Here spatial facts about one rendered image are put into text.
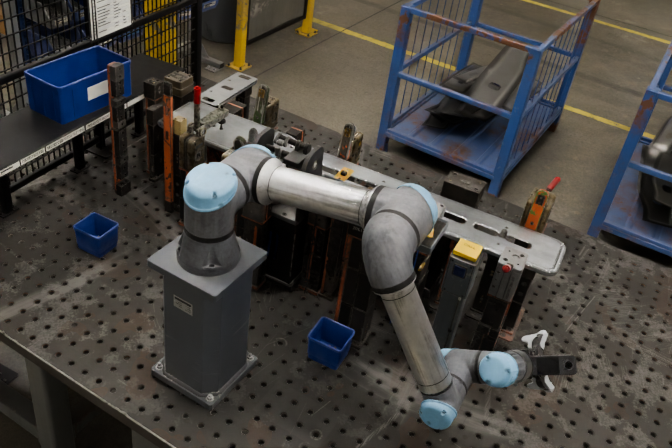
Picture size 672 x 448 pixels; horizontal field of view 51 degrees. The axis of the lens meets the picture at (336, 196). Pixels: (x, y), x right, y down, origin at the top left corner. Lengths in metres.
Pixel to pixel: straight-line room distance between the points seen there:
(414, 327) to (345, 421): 0.51
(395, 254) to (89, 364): 0.97
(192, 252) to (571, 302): 1.34
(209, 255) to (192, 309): 0.15
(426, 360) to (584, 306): 1.07
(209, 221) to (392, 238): 0.42
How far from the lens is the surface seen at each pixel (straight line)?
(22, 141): 2.33
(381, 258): 1.41
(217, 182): 1.57
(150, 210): 2.54
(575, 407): 2.16
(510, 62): 4.67
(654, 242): 3.95
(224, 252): 1.65
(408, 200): 1.50
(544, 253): 2.13
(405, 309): 1.46
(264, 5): 5.29
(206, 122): 2.31
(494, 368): 1.63
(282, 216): 2.09
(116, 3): 2.71
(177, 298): 1.74
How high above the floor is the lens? 2.21
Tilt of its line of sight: 34 degrees down
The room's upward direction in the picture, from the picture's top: 9 degrees clockwise
